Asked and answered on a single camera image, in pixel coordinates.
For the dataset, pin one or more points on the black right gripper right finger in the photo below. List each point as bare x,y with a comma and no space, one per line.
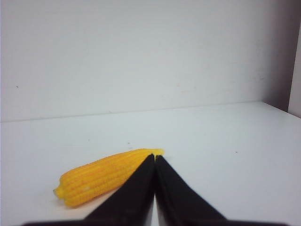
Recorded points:
179,205

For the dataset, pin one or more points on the yellow corn cob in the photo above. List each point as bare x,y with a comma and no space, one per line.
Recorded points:
84,183

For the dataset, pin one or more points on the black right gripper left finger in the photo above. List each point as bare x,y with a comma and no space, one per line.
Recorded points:
130,205

